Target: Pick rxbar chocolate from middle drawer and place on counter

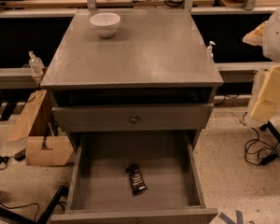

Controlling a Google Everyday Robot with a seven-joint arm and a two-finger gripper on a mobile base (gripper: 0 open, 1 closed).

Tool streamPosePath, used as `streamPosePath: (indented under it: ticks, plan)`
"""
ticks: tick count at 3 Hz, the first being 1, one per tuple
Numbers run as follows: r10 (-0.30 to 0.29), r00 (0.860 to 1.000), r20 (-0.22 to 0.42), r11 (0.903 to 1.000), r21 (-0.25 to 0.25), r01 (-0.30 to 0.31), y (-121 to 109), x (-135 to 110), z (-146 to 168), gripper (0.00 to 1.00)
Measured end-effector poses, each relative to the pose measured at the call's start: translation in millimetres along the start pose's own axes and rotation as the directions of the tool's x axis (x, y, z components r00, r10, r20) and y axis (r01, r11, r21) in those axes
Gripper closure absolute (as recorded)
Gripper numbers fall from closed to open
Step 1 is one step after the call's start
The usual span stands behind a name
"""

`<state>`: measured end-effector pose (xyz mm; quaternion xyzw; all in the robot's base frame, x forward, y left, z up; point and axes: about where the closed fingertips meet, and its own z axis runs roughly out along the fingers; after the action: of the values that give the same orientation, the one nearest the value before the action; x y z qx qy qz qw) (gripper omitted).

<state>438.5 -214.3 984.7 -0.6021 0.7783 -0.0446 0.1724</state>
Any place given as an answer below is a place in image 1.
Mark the black cable on floor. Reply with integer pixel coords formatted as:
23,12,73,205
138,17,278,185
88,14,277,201
241,112,280,167

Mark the cardboard box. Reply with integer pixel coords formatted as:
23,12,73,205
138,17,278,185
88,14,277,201
25,136,74,166

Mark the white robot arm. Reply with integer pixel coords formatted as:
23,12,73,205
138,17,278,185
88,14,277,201
243,7,280,122

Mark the clear sanitizer bottle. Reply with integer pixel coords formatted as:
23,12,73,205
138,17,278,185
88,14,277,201
28,51,45,76

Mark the closed top drawer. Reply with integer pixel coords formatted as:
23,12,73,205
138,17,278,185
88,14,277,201
52,104,213,133

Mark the black rxbar chocolate bar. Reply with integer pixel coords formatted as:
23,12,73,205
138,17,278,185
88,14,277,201
125,164,147,195

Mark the grey wooden drawer cabinet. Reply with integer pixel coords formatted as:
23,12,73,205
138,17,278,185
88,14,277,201
40,8,224,224

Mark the round brass drawer knob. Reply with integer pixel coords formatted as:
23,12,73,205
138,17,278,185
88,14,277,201
130,116,139,124

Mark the small white pump bottle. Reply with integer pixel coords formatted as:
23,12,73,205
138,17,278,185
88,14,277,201
207,41,216,58

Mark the black chair base leg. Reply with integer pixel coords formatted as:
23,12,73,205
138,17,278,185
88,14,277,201
0,186,69,224

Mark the black power adapter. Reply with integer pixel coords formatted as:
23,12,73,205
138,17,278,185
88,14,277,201
260,153,278,166

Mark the black cable left floor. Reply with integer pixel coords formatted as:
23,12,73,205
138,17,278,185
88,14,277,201
0,189,41,222

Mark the leaning cardboard sheet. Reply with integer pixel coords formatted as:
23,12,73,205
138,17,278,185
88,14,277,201
7,90,47,143

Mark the blue tape mark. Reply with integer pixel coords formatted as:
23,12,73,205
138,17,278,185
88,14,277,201
217,210,245,224

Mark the open middle drawer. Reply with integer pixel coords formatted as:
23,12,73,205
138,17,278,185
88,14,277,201
51,132,217,224

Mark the white ceramic bowl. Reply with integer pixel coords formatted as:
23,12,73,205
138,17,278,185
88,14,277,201
90,12,120,38

